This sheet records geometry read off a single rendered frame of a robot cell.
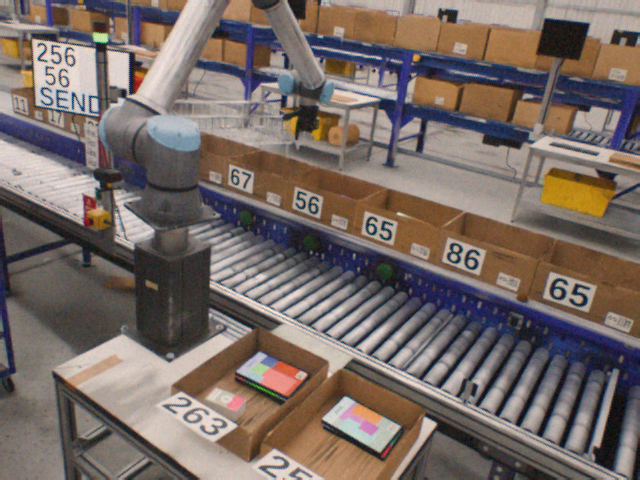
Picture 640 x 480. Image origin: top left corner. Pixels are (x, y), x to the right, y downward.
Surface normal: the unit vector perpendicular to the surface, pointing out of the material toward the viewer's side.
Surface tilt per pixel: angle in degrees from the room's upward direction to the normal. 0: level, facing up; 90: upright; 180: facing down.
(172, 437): 0
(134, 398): 0
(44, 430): 0
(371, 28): 90
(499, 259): 91
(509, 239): 90
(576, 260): 89
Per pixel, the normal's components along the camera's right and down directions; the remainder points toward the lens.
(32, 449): 0.11, -0.90
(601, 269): -0.55, 0.28
